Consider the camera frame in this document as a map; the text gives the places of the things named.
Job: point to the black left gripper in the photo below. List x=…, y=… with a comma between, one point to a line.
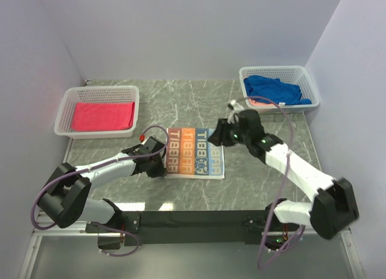
x=160, y=171

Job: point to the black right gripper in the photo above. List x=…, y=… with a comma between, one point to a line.
x=219, y=137

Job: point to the beige patterned towel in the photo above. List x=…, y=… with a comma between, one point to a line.
x=190, y=155

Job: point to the blue towel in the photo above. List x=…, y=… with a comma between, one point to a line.
x=274, y=90

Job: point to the pink red towel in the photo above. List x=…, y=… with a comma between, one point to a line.
x=103, y=116

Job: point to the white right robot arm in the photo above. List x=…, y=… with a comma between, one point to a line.
x=332, y=204

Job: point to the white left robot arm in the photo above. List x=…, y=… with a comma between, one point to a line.
x=65, y=197

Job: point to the white basket with towels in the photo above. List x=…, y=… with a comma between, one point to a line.
x=288, y=74

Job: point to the peach orange towel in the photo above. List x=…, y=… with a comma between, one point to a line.
x=260, y=104

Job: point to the empty white plastic basket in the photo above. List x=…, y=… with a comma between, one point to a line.
x=94, y=94

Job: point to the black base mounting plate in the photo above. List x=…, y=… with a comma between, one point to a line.
x=136, y=228

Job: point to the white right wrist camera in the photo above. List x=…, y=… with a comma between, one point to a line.
x=235, y=108

